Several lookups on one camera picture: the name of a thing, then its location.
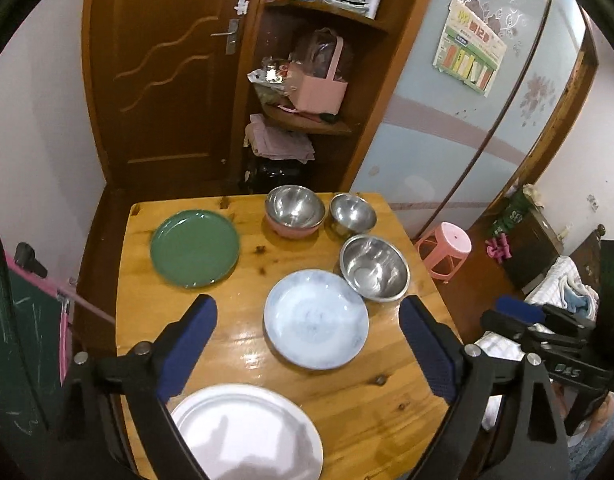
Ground green plate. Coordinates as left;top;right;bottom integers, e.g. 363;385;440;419
150;210;241;289

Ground white plate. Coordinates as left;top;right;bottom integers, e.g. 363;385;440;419
169;384;324;480

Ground steel bowl with pink shell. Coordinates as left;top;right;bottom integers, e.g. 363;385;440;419
265;185;326;239

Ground medium steel bowl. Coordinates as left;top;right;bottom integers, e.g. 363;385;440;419
339;234;410;303

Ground light blue plate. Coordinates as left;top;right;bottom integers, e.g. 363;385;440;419
263;269;370;372

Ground pink plastic stool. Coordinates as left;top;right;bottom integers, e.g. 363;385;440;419
414;222;472;281

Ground pink dumbbells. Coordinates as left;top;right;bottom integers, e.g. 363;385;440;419
485;237;510;261

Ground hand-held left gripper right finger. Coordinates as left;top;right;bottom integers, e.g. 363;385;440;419
398;294;572;480

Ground dark wooden cabinet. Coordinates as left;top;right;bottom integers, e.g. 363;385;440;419
502;205;565;291

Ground pink storage basket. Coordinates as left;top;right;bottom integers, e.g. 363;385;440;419
286;27;348;115

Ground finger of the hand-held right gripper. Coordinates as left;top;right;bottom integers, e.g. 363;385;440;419
496;296;595;331
480;310;558;356

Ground white bedding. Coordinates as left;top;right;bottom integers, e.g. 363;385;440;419
474;255;598;361

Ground blue towel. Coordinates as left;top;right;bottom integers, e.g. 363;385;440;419
562;285;595;318

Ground green box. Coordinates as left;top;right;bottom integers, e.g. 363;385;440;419
492;195;530;236

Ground light blue wardrobe door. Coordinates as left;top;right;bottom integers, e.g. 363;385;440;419
349;0;588;241

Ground wooden corner shelf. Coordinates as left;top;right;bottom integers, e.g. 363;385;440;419
227;0;445;196

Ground brown wooden door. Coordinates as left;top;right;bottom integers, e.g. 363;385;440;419
82;0;260;191

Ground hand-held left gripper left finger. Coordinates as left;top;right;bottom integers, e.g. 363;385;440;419
52;294;218;480

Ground wall poster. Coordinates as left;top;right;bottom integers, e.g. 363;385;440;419
433;0;508;97

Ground metal door handle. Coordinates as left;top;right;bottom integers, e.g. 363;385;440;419
210;19;241;55

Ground green chalkboard with pink frame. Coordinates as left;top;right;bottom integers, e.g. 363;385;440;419
0;240;115;441

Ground small steel bowl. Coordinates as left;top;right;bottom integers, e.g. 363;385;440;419
328;193;378;239

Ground black bag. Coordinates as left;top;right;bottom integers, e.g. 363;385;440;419
244;157;308;196

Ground folded pink cloth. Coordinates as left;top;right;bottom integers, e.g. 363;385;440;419
244;114;315;163

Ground silver foil packet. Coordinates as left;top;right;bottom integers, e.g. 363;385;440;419
247;62;288;86

